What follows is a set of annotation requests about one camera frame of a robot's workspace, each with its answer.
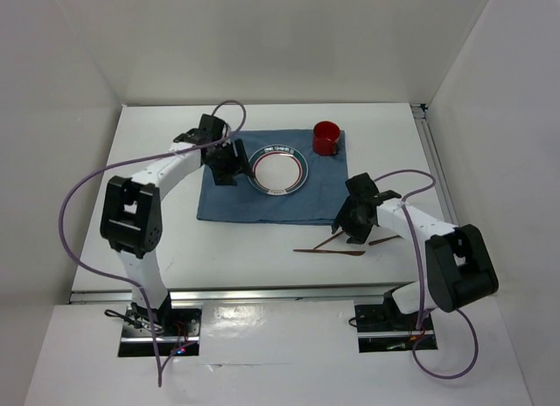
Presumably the aluminium front table rail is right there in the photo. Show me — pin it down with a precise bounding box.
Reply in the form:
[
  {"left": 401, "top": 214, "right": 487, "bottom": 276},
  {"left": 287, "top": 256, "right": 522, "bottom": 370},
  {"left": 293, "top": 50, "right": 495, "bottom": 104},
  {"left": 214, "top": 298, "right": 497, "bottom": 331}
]
[{"left": 69, "top": 282, "right": 417, "bottom": 305}]

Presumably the copper spoon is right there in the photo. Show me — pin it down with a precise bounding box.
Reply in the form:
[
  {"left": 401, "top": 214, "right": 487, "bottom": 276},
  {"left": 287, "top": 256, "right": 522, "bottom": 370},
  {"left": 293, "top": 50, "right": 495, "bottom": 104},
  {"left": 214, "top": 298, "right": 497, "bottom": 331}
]
[{"left": 367, "top": 235, "right": 402, "bottom": 247}]

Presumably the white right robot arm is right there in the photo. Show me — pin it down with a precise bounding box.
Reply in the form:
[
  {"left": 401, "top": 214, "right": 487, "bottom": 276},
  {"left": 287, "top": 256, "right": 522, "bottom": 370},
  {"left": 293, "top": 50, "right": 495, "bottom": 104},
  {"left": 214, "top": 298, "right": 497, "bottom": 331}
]
[{"left": 332, "top": 169, "right": 499, "bottom": 329}]

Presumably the copper knife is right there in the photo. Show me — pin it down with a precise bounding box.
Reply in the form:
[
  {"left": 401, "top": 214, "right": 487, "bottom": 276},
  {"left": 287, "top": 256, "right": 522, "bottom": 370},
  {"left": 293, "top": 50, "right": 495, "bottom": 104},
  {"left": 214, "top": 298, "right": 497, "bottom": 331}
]
[{"left": 292, "top": 248, "right": 366, "bottom": 256}]

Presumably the copper fork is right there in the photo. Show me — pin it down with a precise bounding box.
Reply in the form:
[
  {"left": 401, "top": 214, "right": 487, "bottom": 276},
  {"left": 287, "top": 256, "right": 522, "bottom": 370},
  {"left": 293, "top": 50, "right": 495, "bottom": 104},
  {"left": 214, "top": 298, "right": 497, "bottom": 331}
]
[{"left": 312, "top": 233, "right": 342, "bottom": 250}]

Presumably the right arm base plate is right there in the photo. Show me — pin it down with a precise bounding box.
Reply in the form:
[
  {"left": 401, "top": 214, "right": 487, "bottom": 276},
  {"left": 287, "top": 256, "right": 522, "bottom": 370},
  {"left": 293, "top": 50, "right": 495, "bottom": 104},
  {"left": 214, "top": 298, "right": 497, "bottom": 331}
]
[{"left": 347, "top": 304, "right": 438, "bottom": 354}]

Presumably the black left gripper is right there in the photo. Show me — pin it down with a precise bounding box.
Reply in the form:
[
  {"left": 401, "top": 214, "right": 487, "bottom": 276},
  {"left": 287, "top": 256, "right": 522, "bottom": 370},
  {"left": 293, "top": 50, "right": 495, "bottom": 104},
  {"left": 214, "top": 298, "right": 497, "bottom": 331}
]
[{"left": 205, "top": 138, "right": 255, "bottom": 186}]

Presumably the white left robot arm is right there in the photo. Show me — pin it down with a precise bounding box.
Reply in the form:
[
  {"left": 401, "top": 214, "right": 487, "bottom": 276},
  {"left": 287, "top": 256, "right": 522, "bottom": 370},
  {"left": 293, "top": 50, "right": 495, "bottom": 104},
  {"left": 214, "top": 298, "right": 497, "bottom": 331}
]
[{"left": 100, "top": 114, "right": 254, "bottom": 335}]

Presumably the white plate green red rim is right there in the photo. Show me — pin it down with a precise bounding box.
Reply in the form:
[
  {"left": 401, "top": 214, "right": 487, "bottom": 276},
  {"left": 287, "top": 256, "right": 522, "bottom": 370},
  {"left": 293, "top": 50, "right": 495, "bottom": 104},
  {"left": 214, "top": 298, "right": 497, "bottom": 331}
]
[{"left": 248, "top": 144, "right": 309, "bottom": 196}]

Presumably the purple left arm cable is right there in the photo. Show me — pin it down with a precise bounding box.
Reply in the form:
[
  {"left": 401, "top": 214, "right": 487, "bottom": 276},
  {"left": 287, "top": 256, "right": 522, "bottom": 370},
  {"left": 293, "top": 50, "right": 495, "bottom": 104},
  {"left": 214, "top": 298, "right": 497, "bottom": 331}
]
[{"left": 59, "top": 100, "right": 248, "bottom": 388}]

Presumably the aluminium right side rail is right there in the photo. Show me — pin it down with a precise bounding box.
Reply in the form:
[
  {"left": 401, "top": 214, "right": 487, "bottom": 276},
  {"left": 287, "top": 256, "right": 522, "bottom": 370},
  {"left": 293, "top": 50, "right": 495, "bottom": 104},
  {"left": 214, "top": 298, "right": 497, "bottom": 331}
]
[{"left": 409, "top": 103, "right": 459, "bottom": 224}]

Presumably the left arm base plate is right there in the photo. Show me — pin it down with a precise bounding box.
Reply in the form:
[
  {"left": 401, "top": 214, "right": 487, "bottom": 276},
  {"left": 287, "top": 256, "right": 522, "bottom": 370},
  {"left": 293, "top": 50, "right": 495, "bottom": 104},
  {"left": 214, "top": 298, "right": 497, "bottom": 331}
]
[{"left": 104, "top": 307, "right": 202, "bottom": 358}]

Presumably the red mug black handle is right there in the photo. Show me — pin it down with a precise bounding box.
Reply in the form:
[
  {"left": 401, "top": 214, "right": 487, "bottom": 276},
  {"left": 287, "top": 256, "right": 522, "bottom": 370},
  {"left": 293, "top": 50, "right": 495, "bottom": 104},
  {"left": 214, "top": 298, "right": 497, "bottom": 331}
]
[{"left": 312, "top": 121, "right": 341, "bottom": 157}]

